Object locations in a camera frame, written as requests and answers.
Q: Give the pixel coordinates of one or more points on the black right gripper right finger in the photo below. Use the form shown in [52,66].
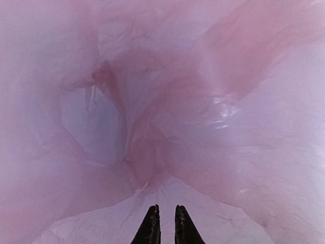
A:
[185,230]

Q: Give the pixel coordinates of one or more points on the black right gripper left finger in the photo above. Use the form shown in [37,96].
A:
[149,230]

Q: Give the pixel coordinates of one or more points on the translucent pink plastic bag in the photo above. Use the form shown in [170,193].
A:
[108,107]

